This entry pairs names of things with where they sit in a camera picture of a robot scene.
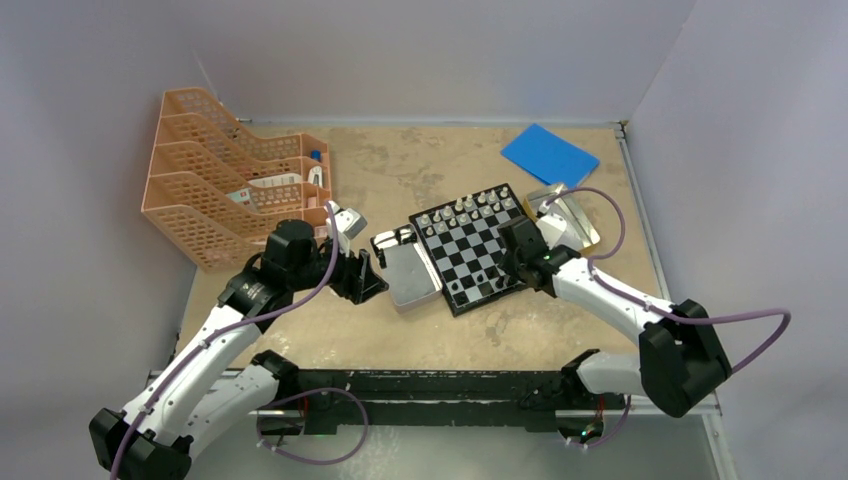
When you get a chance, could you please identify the white stapler in rack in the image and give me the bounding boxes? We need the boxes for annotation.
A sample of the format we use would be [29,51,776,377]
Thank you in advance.
[308,166,324,188]

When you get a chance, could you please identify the blue notebook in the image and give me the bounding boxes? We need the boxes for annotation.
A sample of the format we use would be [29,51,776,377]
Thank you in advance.
[501,124,600,188]

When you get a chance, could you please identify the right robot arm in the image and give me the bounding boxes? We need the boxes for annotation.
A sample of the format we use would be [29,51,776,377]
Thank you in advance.
[498,216,732,418]

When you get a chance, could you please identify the white label box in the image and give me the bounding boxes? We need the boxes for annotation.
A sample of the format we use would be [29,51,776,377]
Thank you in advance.
[248,172,303,188]

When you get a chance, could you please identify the black white chess board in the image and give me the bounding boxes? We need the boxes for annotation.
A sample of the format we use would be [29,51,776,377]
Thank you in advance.
[408,183,525,316]

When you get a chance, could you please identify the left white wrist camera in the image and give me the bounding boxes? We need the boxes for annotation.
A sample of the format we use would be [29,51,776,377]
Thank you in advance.
[325,200,367,256]

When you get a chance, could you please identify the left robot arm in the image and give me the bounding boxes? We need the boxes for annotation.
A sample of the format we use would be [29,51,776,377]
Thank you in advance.
[89,209,388,479]

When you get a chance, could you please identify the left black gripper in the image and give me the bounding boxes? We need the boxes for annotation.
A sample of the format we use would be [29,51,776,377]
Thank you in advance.
[288,232,387,302]

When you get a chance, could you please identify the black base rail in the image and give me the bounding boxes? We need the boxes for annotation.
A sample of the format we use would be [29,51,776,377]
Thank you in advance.
[272,369,625,435]

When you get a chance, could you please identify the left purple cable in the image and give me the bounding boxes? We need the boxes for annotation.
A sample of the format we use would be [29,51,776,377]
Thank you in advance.
[109,200,340,480]

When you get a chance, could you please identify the orange plastic file rack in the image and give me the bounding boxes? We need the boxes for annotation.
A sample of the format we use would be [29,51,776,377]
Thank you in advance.
[141,87,333,272]

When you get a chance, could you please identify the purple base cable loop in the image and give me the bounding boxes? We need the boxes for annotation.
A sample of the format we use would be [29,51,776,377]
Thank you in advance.
[256,387,370,466]

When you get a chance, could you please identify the silver metal tin tray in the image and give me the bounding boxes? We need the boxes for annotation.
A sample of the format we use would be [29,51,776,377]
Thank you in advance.
[370,224,443,313]

